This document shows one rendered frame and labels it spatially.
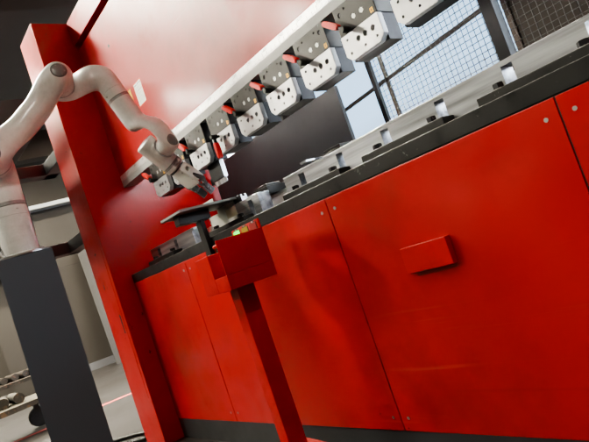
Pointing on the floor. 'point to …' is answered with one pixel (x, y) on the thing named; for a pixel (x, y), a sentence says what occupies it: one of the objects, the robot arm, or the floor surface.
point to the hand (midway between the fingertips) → (206, 190)
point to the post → (497, 28)
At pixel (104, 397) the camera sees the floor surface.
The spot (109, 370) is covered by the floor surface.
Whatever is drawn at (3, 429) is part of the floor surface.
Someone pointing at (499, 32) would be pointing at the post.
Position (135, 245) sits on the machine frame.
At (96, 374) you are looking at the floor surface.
